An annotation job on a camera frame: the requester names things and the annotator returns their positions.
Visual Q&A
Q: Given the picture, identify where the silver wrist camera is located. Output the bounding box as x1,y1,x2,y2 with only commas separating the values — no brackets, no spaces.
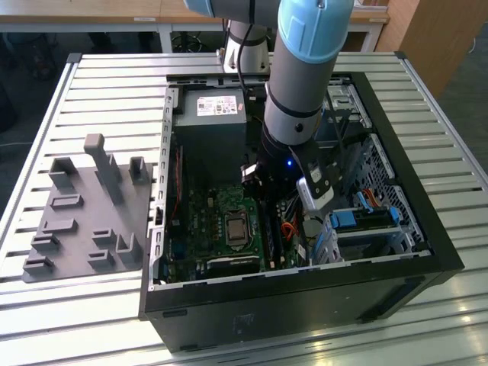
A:
296,175,336,213

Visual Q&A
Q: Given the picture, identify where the black PC case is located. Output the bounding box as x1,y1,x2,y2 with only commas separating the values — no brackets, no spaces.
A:
137,72,465,354

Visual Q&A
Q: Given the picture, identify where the black graphics card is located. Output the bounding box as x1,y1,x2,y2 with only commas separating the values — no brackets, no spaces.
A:
205,254,261,278

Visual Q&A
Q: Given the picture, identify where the round grey speaker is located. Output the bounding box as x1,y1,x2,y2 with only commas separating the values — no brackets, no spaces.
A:
303,216,326,238

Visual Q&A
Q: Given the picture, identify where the grey parts rack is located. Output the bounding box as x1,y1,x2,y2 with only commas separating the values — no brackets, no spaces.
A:
22,133,153,283

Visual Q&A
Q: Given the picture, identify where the wooden top white desk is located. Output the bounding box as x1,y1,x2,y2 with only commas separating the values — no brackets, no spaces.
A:
167,0,390,54
0,0,172,53

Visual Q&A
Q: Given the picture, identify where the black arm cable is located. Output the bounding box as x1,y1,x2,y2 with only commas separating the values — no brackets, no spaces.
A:
236,0,255,95

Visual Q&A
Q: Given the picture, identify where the metal CPU socket cover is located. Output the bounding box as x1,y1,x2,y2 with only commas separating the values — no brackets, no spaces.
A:
223,210,250,250

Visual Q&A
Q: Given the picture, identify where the green motherboard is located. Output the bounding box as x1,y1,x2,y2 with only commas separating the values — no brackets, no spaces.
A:
165,185,306,285

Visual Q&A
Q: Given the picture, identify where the silver CPU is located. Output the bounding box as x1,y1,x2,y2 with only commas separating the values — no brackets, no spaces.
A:
227,219,246,242

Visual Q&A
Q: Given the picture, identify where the wooden cabinet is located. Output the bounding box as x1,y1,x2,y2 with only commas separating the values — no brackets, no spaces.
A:
375,0,488,98

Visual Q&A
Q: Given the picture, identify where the black RAM slot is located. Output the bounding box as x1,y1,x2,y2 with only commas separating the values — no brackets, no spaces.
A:
262,204,274,270

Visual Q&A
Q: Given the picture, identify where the grey power supply unit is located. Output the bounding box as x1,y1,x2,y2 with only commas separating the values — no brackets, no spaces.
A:
173,88,249,184

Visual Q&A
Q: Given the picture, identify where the blue data wire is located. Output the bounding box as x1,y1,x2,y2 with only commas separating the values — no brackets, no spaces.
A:
356,191,378,214

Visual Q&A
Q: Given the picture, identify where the thin red fan wire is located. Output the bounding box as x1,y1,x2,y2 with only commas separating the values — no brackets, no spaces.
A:
169,146,183,225

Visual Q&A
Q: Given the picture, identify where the metal drive cage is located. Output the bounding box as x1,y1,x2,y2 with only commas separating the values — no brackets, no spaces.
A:
314,82,428,266

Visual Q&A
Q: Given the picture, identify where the orange yellow wire bundle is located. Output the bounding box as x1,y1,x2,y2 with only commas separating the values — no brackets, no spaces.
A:
281,222,303,242

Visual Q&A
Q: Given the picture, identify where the blue disk carrier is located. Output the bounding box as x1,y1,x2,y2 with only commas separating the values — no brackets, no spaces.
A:
329,207,400,233
315,228,339,264

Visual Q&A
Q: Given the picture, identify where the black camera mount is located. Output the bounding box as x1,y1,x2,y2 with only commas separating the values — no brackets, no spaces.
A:
287,144,344,199

